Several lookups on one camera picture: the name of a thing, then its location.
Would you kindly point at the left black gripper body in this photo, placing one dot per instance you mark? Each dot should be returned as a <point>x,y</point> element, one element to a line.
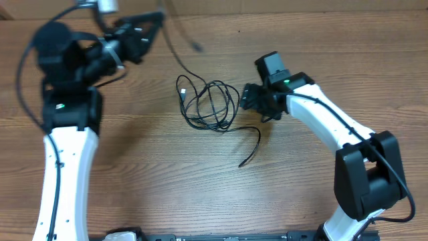
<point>130,47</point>

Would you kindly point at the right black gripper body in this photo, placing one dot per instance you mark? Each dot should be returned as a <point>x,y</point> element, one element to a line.
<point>255,100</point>

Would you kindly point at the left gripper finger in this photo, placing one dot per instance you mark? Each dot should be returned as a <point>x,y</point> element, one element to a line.
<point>147,35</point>
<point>154,17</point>

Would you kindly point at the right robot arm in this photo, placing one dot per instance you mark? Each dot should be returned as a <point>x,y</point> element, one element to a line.
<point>368,176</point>

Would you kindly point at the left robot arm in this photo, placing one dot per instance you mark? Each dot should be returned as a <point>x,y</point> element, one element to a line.
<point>74,64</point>

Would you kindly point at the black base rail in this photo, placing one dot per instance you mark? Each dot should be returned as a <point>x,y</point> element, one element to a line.
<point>230,237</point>

